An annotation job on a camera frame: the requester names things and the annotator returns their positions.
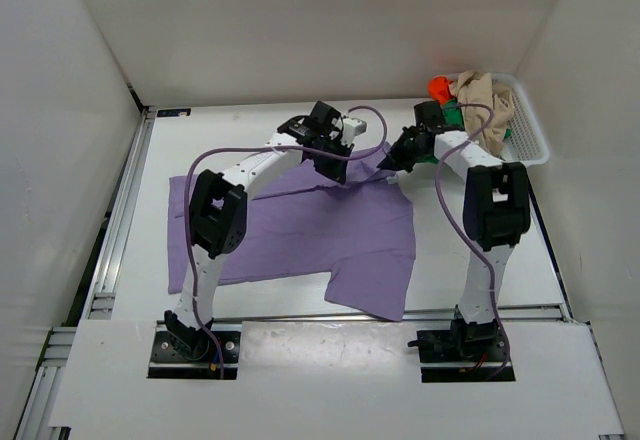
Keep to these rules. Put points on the aluminium frame rail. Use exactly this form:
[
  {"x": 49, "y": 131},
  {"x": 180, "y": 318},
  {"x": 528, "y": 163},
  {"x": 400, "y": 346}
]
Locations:
[{"x": 131, "y": 283}]

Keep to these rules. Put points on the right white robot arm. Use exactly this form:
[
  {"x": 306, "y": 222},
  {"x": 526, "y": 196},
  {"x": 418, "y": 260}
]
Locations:
[{"x": 495, "y": 215}]

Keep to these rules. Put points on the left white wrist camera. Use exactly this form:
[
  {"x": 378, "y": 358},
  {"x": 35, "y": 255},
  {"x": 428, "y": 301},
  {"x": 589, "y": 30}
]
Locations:
[{"x": 352, "y": 128}]

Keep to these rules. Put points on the white front board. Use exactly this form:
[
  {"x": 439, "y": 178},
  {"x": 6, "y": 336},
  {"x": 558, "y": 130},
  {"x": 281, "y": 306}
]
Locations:
[{"x": 333, "y": 381}]

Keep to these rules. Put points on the orange t shirt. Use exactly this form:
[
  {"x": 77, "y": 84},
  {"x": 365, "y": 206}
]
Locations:
[{"x": 438, "y": 89}]

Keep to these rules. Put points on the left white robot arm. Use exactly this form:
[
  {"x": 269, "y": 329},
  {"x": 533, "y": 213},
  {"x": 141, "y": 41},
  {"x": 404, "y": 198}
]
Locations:
[{"x": 217, "y": 216}]

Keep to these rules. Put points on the green t shirt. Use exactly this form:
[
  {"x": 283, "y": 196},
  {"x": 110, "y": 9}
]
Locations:
[{"x": 450, "y": 120}]

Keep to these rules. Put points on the beige t shirt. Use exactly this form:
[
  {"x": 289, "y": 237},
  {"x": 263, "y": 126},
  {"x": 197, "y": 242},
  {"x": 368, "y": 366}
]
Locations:
[{"x": 480, "y": 92}]

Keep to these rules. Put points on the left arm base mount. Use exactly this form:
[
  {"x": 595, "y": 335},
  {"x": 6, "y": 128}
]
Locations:
[{"x": 181, "y": 352}]

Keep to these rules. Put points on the purple t shirt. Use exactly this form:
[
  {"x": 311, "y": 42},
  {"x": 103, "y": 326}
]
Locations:
[{"x": 361, "y": 233}]

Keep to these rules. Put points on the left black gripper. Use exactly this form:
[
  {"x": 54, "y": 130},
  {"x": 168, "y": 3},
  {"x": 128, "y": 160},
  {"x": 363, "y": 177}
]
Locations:
[{"x": 329, "y": 155}]

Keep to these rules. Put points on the white plastic basket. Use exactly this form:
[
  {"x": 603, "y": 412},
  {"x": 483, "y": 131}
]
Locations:
[{"x": 527, "y": 143}]

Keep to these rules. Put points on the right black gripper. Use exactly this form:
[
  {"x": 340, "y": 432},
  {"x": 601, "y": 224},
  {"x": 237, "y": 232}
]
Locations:
[{"x": 405, "y": 145}]

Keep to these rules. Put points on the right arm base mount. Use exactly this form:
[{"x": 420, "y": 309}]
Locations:
[{"x": 463, "y": 353}]

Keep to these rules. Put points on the black label sticker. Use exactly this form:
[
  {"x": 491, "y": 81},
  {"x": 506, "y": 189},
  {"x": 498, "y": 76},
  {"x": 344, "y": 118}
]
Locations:
[{"x": 174, "y": 112}]

